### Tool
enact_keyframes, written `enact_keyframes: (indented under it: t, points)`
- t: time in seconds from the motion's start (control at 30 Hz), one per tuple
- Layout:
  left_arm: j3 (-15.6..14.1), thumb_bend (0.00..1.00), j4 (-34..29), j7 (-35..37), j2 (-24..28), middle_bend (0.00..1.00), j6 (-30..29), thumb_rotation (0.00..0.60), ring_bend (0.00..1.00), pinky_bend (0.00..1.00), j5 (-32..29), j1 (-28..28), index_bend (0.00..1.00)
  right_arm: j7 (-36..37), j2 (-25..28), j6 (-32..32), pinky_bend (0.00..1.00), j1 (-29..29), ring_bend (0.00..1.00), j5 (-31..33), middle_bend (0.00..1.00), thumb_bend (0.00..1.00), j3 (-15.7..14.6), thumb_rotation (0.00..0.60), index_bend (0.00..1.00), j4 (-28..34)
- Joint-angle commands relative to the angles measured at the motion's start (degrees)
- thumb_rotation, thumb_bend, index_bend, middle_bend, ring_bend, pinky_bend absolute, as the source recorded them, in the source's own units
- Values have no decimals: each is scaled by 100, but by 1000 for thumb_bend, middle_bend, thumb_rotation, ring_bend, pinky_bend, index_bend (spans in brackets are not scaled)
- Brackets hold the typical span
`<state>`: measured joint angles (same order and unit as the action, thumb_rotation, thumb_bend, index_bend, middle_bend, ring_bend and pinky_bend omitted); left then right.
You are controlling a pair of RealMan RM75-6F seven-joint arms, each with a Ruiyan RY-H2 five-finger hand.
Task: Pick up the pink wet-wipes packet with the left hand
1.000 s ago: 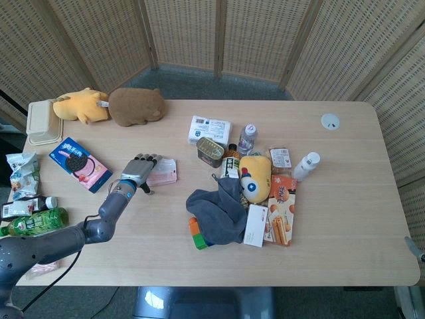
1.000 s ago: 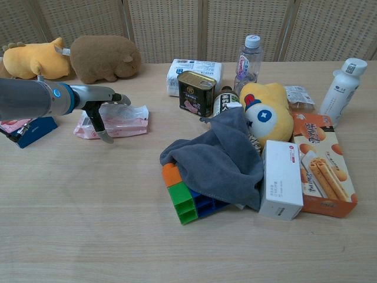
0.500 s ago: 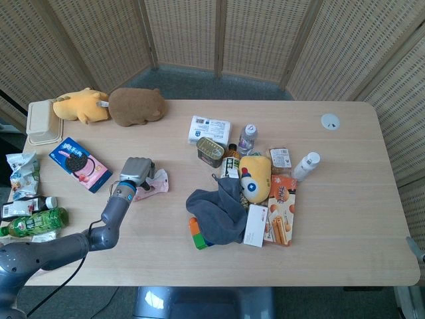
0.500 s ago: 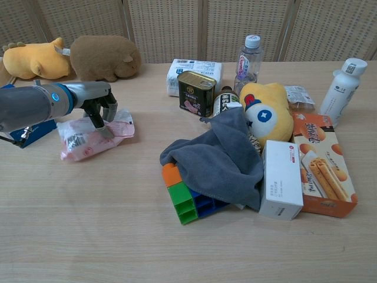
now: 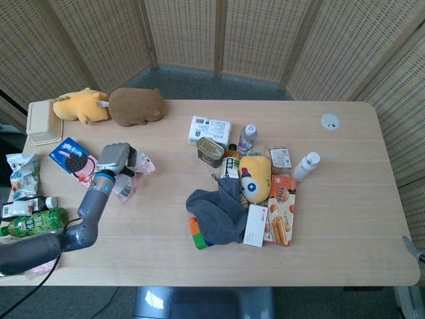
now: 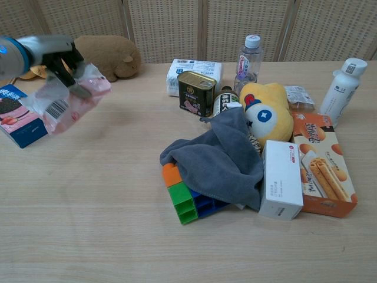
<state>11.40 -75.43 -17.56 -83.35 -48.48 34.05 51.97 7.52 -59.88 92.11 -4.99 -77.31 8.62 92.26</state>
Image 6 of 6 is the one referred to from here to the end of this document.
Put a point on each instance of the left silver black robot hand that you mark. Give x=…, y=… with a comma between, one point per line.
x=57, y=48

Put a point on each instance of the pink snack packet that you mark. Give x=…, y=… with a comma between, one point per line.
x=63, y=113

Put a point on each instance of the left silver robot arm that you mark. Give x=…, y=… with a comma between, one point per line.
x=13, y=57

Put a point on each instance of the brown plush capybara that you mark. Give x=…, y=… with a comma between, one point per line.
x=112, y=56

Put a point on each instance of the blue pink cookie box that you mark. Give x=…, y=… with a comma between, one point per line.
x=17, y=118

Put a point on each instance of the woven bamboo folding screen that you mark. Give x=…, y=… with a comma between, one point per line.
x=188, y=26

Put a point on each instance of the white tissue pack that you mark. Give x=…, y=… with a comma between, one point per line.
x=200, y=69

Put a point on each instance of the dark green luncheon meat tin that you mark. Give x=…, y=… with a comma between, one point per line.
x=195, y=94

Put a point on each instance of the dark tea bottle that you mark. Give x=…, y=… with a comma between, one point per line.
x=225, y=101

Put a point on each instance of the clear water bottle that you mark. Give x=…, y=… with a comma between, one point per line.
x=248, y=63

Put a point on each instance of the orange green blue block stack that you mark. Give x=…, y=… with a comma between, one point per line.
x=184, y=200

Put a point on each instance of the grey microfibre cloth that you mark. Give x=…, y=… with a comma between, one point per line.
x=218, y=165

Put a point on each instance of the striped woven scrubber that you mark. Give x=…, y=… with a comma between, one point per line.
x=255, y=142

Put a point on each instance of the yellow plush with blue eye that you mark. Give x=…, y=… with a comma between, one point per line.
x=271, y=118

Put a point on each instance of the small white carton box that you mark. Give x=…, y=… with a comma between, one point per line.
x=282, y=179

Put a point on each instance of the white milk bottle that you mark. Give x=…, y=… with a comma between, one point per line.
x=341, y=91

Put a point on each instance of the orange egg roll box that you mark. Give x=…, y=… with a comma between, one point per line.
x=327, y=165

